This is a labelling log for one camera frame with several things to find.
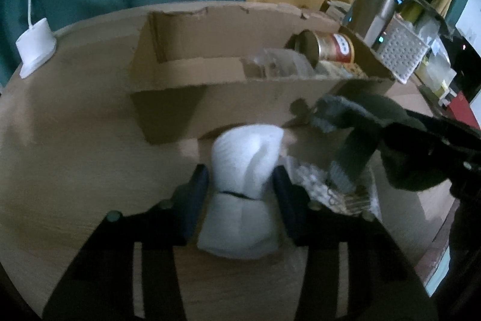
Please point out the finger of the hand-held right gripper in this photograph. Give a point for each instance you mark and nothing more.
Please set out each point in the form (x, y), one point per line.
(443, 127)
(421, 146)

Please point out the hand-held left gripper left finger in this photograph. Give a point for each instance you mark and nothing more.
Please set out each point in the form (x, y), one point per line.
(197, 197)

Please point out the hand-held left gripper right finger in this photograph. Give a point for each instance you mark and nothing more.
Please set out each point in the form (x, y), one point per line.
(287, 204)

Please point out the white cloth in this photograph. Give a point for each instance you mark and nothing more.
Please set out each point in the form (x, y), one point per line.
(242, 170)

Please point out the grey knit glove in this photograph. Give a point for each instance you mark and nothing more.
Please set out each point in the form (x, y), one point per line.
(353, 118)

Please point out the brown cardboard box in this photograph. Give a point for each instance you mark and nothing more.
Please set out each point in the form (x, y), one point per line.
(240, 103)

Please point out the red metal can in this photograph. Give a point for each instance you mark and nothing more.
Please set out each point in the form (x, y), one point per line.
(332, 48)

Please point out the clear plastic snack packet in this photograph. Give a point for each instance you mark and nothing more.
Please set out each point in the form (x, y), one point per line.
(280, 63)

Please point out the red box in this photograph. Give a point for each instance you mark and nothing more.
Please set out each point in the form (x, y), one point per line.
(466, 112)

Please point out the cotton swab bag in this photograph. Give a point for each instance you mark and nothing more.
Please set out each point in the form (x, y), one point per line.
(323, 189)

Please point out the white perforated basket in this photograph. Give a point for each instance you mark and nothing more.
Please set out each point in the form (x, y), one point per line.
(402, 52)

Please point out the clear plastic bag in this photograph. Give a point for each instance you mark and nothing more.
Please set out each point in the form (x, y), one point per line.
(432, 33)

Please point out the steel tumbler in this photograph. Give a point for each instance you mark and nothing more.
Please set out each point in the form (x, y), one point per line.
(372, 12)

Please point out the white desk lamp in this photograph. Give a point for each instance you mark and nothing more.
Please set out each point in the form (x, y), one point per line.
(34, 46)

